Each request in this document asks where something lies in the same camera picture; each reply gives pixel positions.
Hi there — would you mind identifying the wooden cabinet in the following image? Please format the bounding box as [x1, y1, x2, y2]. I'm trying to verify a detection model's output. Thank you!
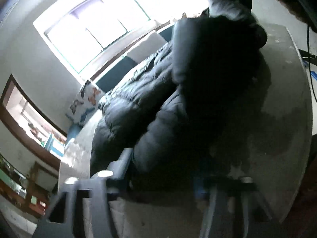
[1, 156, 58, 219]

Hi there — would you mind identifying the wooden door frame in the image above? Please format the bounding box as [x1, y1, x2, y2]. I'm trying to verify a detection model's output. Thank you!
[1, 75, 67, 170]

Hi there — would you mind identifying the butterfly pillow upright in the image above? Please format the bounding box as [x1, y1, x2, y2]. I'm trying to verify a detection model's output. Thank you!
[66, 80, 105, 126]

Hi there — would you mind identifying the black puffer jacket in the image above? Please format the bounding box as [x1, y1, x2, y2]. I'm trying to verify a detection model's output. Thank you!
[90, 0, 267, 194]

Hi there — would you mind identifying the green framed window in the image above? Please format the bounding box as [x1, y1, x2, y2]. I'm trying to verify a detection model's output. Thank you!
[33, 0, 157, 77]

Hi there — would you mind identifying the black cable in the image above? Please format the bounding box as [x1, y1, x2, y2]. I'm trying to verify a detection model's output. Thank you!
[292, 0, 317, 105]

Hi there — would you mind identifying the grey cushion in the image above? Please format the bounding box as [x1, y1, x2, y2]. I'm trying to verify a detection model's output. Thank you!
[126, 31, 167, 63]

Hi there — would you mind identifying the blue slipper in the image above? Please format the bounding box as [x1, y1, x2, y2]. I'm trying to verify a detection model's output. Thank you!
[310, 70, 317, 81]

